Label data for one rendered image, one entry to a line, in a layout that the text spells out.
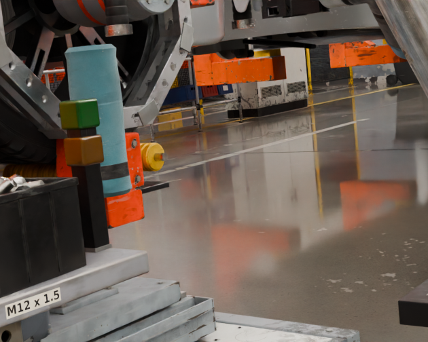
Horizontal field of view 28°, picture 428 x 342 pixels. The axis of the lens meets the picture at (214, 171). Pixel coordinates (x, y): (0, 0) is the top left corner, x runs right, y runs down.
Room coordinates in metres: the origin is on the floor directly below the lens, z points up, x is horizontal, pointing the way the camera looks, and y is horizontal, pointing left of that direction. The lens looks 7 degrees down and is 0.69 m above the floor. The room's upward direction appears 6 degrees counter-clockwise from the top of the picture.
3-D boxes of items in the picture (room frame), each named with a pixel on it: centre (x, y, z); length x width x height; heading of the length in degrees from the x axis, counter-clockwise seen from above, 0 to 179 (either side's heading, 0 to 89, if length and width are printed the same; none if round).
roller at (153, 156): (1.81, 0.21, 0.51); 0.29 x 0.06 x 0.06; 52
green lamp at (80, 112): (1.17, 0.18, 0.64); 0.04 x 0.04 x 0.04; 52
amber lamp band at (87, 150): (1.17, 0.18, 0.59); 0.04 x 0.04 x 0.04; 52
